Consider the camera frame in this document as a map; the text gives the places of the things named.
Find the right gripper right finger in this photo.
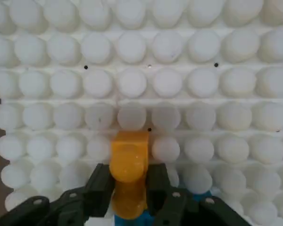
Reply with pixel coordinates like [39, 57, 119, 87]
[145, 163, 252, 226]

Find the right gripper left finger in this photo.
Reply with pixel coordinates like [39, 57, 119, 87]
[0, 163, 116, 226]

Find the yellow two-stud block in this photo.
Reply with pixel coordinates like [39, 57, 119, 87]
[109, 131, 149, 220]

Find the blue three-stud block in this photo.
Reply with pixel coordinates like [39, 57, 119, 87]
[114, 187, 213, 226]

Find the white studded baseplate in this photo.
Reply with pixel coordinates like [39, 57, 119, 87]
[0, 0, 283, 226]

